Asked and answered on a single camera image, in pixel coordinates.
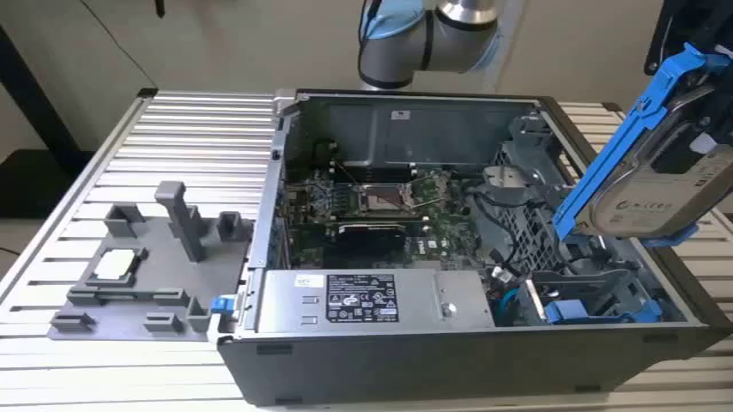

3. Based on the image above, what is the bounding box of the black disk wire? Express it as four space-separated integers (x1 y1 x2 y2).
558 243 638 276

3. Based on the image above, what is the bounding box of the grey parts rack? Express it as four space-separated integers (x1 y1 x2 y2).
48 179 258 342

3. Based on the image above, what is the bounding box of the black slanted post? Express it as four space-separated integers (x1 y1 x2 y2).
0 24 80 165

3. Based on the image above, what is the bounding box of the black graphics card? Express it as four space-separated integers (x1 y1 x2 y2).
334 221 409 259

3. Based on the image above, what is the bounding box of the silver power supply unit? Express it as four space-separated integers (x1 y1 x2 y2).
254 269 497 334

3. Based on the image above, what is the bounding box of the blue wire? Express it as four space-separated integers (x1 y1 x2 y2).
496 286 521 324

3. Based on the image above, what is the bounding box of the hard disk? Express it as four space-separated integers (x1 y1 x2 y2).
552 41 733 251

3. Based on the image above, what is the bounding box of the blue case latch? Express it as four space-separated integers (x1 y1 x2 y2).
208 295 238 317

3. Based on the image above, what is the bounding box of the silver metal bracket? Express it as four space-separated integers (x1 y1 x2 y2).
482 166 545 191

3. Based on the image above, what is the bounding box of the thin black wall cable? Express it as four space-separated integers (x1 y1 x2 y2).
78 0 159 89

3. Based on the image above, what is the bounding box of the green motherboard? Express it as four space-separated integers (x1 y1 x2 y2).
283 165 501 272

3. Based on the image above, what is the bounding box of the black wire bundle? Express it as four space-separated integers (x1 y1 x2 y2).
466 188 520 270

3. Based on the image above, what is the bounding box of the black open PC case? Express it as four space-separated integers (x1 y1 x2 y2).
215 88 733 407

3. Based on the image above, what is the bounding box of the grey metal disk bay cage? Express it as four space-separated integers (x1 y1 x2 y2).
473 112 689 328

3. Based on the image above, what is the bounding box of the thin metal locking lever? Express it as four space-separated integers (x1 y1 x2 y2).
334 160 362 189

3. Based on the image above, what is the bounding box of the CPU socket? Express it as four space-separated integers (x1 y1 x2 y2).
354 182 411 214

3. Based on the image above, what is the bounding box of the silver CPU chip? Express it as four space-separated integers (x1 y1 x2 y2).
92 249 140 281

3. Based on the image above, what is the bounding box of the metal socket cover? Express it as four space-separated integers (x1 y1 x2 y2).
403 167 456 208

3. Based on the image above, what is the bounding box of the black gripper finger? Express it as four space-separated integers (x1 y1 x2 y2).
652 81 733 175

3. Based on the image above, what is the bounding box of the blue disk carrier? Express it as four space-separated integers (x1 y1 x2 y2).
544 299 665 326

